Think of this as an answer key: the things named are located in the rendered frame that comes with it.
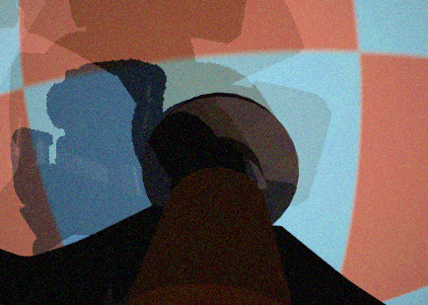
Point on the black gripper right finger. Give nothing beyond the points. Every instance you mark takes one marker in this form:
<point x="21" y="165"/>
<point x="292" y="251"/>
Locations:
<point x="312" y="281"/>

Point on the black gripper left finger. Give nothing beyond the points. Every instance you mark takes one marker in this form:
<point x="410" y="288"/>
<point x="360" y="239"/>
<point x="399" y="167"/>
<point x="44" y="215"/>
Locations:
<point x="98" y="270"/>

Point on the orange knob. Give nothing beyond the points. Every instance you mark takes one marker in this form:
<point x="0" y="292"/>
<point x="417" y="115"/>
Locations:
<point x="214" y="245"/>

